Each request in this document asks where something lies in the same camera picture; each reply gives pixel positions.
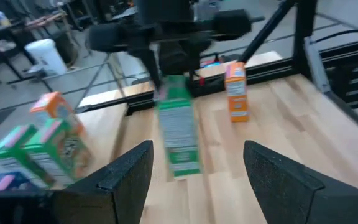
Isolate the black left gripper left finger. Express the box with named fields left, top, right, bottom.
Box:
left=0, top=140, right=154, bottom=224

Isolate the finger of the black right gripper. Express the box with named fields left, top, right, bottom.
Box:
left=138, top=51, right=164, bottom=91
left=186, top=60, right=198, bottom=86

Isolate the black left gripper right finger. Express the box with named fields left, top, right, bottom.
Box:
left=243, top=140, right=358, bottom=224

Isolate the orange Mini Wheats cereal box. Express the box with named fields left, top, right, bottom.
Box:
left=29, top=91, right=85, bottom=134
left=224, top=61, right=250, bottom=123

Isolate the green Apple Jacks cereal box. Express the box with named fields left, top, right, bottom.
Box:
left=23, top=118, right=93, bottom=187
left=0, top=124, right=55, bottom=189
left=154, top=74, right=203, bottom=178

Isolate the blue Frosted Flakes cereal box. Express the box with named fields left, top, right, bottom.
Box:
left=0, top=170, right=40, bottom=193

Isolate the white trash bin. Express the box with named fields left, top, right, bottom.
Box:
left=24, top=38, right=68, bottom=77

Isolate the black aluminium rig frame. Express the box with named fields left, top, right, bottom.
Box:
left=73, top=0, right=358, bottom=141

